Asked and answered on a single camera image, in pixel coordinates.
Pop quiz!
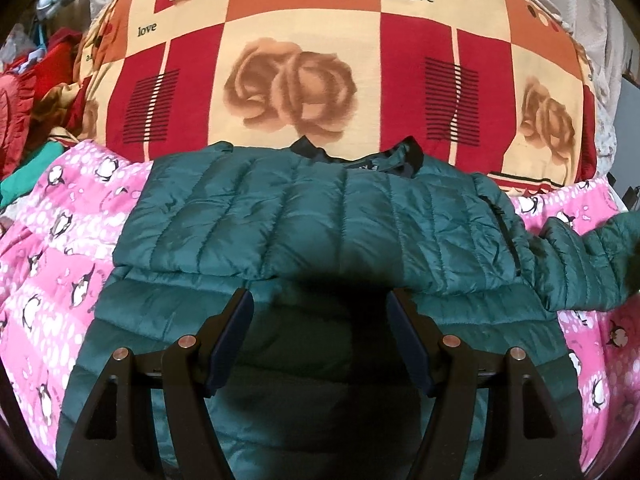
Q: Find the pink penguin print blanket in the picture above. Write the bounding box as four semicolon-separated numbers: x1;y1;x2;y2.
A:
1;141;152;462

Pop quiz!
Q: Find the red clothes pile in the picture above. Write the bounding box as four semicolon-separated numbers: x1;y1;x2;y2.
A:
8;27;97;146

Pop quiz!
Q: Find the red orange rose quilt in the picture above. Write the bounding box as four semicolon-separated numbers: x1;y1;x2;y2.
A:
77;0;597;194

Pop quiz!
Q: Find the red heart ruffled pillow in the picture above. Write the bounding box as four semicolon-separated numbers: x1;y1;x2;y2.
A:
0;73;36;179

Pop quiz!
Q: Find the teal green garment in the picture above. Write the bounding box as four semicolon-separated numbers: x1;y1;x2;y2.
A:
0;141;64;208

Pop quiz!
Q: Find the dark green puffer jacket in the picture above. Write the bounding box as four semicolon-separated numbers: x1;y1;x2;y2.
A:
56;142;639;479

